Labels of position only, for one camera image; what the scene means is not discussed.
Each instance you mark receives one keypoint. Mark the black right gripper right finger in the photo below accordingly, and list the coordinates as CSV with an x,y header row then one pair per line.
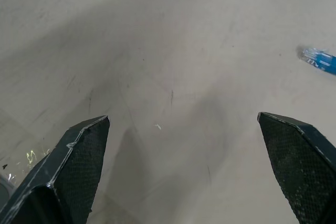
x,y
296,166

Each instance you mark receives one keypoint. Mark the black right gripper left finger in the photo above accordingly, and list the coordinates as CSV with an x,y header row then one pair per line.
x,y
71,171

